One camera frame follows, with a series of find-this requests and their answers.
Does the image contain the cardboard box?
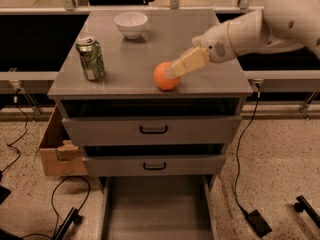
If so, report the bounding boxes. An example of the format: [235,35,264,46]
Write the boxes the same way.
[39,108,87,176]

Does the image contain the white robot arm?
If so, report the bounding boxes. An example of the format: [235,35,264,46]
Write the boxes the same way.
[165,0,320,79]

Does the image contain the white bowl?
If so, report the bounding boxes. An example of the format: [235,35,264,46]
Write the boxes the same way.
[114,12,148,39]

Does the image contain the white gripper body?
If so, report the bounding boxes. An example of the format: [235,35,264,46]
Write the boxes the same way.
[192,22,236,63]

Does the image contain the black power adapter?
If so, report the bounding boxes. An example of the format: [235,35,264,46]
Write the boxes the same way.
[246,210,272,238]

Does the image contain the black caster leg right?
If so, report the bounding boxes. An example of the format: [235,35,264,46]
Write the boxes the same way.
[294,195,320,229]

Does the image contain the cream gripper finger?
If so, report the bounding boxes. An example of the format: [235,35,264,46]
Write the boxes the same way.
[165,47,210,79]

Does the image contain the orange fruit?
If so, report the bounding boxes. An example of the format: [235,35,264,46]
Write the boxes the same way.
[153,62,180,91]

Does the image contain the grey top drawer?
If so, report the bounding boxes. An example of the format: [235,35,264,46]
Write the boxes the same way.
[62,116,241,146]

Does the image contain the grey open bottom drawer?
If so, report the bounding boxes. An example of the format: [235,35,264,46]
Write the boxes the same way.
[99,175,218,240]

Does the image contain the black power cable right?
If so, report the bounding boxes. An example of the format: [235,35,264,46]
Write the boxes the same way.
[233,82,262,215]

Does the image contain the green soda can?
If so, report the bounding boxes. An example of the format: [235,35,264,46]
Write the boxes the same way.
[76,36,105,81]

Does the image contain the grey middle drawer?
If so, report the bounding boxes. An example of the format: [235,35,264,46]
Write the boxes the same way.
[83,155,226,177]

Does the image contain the grey drawer cabinet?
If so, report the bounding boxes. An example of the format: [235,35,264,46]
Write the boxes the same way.
[47,8,254,240]

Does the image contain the metal rail frame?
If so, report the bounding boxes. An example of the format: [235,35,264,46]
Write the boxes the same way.
[0,0,320,122]

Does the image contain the black bar device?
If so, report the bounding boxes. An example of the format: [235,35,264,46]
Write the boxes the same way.
[52,208,82,240]

